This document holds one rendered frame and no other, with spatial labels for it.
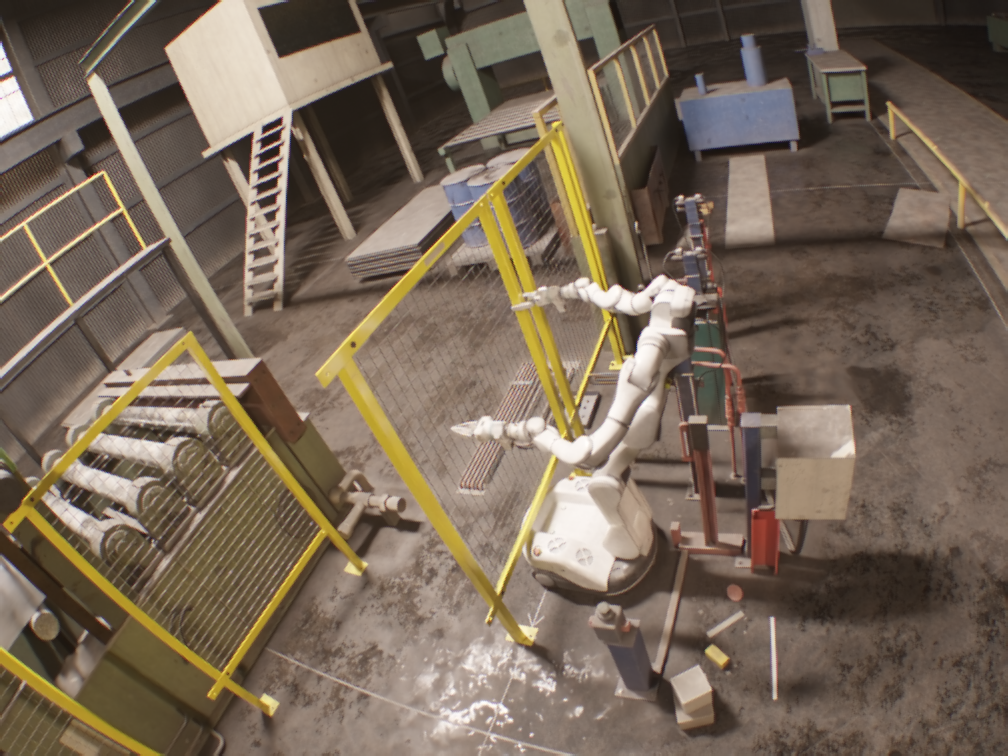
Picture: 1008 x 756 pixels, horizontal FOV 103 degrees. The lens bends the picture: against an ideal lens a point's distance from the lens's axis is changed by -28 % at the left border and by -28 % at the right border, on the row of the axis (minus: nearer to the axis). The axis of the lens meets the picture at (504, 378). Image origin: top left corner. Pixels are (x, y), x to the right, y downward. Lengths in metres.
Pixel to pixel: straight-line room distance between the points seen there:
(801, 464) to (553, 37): 2.81
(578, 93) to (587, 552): 2.72
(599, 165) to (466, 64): 9.16
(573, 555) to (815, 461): 1.25
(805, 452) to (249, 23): 9.67
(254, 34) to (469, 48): 4.89
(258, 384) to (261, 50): 7.38
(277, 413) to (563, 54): 2.86
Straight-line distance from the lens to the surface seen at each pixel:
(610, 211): 3.94
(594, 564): 2.77
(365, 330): 1.79
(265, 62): 10.06
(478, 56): 12.73
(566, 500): 3.00
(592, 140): 3.79
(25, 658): 5.51
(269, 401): 3.55
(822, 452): 2.14
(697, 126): 8.21
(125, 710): 3.54
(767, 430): 2.27
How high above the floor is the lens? 2.52
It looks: 33 degrees down
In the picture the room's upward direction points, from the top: 23 degrees counter-clockwise
